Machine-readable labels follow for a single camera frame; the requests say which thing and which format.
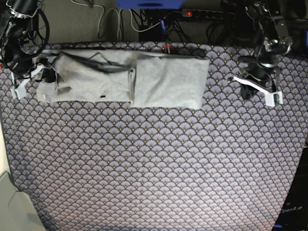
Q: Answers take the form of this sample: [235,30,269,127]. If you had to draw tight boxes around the fan-patterned table cloth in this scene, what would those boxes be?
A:
[0,43,308,231]

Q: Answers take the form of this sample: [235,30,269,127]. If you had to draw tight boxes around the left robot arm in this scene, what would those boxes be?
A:
[238,0,293,92]

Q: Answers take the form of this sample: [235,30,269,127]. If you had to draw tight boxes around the beige chair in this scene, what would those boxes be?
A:
[0,172,45,231]

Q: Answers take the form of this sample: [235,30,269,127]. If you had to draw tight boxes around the black power strip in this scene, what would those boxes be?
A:
[181,9,225,20]

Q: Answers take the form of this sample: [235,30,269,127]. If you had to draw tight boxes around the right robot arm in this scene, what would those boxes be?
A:
[0,0,50,80]

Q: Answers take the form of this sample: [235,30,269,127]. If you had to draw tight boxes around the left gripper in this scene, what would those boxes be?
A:
[238,53,281,100]

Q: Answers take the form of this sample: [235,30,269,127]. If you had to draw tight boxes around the black box under table edge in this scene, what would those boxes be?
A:
[139,24,165,42]

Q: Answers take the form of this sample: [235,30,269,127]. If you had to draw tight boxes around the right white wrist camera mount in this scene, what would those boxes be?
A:
[10,64,47,100]

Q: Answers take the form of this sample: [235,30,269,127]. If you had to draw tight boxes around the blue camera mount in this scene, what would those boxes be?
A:
[116,0,184,9]

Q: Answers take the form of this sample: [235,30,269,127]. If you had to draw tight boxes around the white cable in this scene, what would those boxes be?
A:
[97,4,161,40]

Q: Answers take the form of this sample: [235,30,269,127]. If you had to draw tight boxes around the red table clamp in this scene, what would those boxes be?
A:
[163,43,171,54]

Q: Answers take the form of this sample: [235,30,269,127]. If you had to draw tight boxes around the light grey T-shirt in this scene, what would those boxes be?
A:
[37,50,210,110]

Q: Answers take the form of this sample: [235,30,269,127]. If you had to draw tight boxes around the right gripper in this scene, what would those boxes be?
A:
[1,49,56,83]

